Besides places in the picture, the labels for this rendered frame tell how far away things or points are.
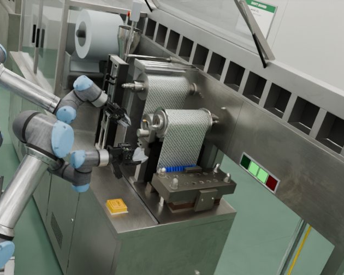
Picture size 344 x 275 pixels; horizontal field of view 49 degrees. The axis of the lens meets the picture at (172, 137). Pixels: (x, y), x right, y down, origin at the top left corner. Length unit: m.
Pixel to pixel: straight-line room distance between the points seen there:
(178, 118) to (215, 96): 0.29
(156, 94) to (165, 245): 0.74
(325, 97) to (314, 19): 3.11
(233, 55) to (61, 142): 0.99
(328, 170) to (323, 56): 3.01
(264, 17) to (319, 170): 3.71
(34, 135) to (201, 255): 1.10
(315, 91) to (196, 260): 1.03
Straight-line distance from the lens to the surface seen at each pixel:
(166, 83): 1.99
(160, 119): 1.79
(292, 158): 1.66
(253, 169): 1.81
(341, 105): 1.53
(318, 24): 4.59
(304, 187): 1.64
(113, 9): 2.60
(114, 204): 1.75
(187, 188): 1.78
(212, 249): 2.07
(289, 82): 1.68
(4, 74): 1.67
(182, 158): 1.93
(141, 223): 1.71
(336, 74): 4.37
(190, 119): 1.85
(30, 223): 3.06
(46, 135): 1.34
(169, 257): 1.92
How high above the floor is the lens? 1.94
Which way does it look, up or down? 24 degrees down
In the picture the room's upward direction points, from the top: 15 degrees clockwise
